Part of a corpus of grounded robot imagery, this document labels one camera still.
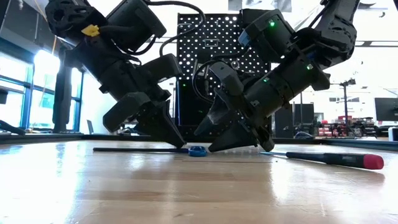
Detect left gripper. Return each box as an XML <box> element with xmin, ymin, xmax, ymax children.
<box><xmin>63</xmin><ymin>34</ymin><xmax>187</xmax><ymax>149</ymax></box>

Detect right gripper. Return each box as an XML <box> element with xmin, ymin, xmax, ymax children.
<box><xmin>194</xmin><ymin>52</ymin><xmax>331</xmax><ymax>153</ymax></box>

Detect blue-handled hex key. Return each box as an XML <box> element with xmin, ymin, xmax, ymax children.
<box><xmin>92</xmin><ymin>145</ymin><xmax>208</xmax><ymax>157</ymax></box>

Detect black-handled screwdriver red cap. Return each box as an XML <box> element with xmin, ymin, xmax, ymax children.
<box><xmin>260</xmin><ymin>151</ymin><xmax>385</xmax><ymax>170</ymax></box>

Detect tall black box holder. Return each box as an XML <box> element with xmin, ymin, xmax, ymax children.
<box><xmin>176</xmin><ymin>78</ymin><xmax>215</xmax><ymax>128</ymax></box>

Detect large black panel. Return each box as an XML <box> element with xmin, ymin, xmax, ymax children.
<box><xmin>275</xmin><ymin>103</ymin><xmax>315</xmax><ymax>138</ymax></box>

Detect black metal pegboard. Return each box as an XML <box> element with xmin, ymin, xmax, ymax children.
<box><xmin>174</xmin><ymin>11</ymin><xmax>275</xmax><ymax>146</ymax></box>

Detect black upright pillar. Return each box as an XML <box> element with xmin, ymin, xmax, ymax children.
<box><xmin>52</xmin><ymin>46</ymin><xmax>75</xmax><ymax>134</ymax></box>

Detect red storage boxes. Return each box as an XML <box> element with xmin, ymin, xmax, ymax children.
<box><xmin>318</xmin><ymin>115</ymin><xmax>354</xmax><ymax>137</ymax></box>

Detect yellow label tag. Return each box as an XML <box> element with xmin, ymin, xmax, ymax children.
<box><xmin>81</xmin><ymin>24</ymin><xmax>101</xmax><ymax>38</ymax></box>

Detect black pipe stand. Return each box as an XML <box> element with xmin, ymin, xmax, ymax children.
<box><xmin>329</xmin><ymin>81</ymin><xmax>349</xmax><ymax>138</ymax></box>

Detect dark ceiling panel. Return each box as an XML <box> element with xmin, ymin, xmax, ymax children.
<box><xmin>228</xmin><ymin>0</ymin><xmax>293</xmax><ymax>13</ymax></box>

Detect dark blue bar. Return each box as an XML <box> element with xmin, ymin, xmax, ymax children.
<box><xmin>323</xmin><ymin>139</ymin><xmax>398</xmax><ymax>152</ymax></box>

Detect large blue-framed window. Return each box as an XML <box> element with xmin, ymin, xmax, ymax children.
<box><xmin>0</xmin><ymin>49</ymin><xmax>85</xmax><ymax>131</ymax></box>

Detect black slanted strut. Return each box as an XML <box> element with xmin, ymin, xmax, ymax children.
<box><xmin>0</xmin><ymin>119</ymin><xmax>27</xmax><ymax>136</ymax></box>

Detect black computer monitor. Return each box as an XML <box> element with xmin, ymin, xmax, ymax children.
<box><xmin>374</xmin><ymin>97</ymin><xmax>398</xmax><ymax>122</ymax></box>

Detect long ceiling light strip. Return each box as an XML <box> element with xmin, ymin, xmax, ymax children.
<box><xmin>354</xmin><ymin>40</ymin><xmax>398</xmax><ymax>48</ymax></box>

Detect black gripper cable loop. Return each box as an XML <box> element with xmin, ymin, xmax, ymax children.
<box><xmin>141</xmin><ymin>0</ymin><xmax>206</xmax><ymax>57</ymax></box>
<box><xmin>191</xmin><ymin>58</ymin><xmax>220</xmax><ymax>104</ymax></box>

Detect grey coiled cable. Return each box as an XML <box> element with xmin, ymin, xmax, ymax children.
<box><xmin>294</xmin><ymin>130</ymin><xmax>317</xmax><ymax>139</ymax></box>

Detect silver rectangular bracket hook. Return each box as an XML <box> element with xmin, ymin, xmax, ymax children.
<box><xmin>202</xmin><ymin>37</ymin><xmax>220</xmax><ymax>49</ymax></box>

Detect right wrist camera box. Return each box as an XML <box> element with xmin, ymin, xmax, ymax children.
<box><xmin>238</xmin><ymin>8</ymin><xmax>297</xmax><ymax>63</ymax></box>

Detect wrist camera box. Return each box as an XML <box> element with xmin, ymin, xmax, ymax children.
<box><xmin>238</xmin><ymin>8</ymin><xmax>297</xmax><ymax>63</ymax></box>
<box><xmin>104</xmin><ymin>0</ymin><xmax>168</xmax><ymax>53</ymax></box>

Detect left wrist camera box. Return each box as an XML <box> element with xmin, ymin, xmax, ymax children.
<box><xmin>104</xmin><ymin>0</ymin><xmax>168</xmax><ymax>53</ymax></box>

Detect black aluminium rig frame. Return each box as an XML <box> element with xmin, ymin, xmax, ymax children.
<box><xmin>0</xmin><ymin>132</ymin><xmax>398</xmax><ymax>146</ymax></box>

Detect small black camera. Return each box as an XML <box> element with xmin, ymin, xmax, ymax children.
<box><xmin>340</xmin><ymin>77</ymin><xmax>357</xmax><ymax>88</ymax></box>

